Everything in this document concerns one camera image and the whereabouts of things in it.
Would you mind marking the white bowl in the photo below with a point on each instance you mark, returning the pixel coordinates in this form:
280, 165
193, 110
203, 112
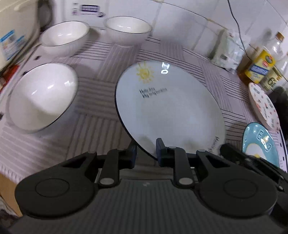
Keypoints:
41, 97
65, 39
127, 31

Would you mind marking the blue fried egg plate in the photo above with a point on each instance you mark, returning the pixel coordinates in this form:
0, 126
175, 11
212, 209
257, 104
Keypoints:
258, 142

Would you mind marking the red striped cloth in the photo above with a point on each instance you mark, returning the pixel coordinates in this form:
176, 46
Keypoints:
7, 75

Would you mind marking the white pink bunny plate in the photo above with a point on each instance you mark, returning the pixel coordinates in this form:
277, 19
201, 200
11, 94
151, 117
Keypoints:
263, 107

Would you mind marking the white salt bag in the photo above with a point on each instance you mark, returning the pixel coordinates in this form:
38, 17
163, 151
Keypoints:
230, 50

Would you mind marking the white bowl back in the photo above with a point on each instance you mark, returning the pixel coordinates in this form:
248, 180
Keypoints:
127, 31

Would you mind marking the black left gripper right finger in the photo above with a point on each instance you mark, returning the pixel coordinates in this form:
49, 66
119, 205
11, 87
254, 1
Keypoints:
224, 187

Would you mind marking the yellow label cooking wine bottle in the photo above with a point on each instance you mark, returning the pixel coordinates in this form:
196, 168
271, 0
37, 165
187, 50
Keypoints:
263, 61

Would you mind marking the large white sun plate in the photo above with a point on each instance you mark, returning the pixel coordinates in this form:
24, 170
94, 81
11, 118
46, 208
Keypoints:
155, 99

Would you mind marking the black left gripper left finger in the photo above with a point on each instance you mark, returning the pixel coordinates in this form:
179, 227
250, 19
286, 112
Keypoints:
70, 186

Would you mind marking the striped table cloth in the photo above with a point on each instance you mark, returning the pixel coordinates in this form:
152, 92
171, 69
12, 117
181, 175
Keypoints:
91, 122

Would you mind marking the white rice cooker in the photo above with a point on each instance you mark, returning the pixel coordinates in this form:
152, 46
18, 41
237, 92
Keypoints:
19, 25

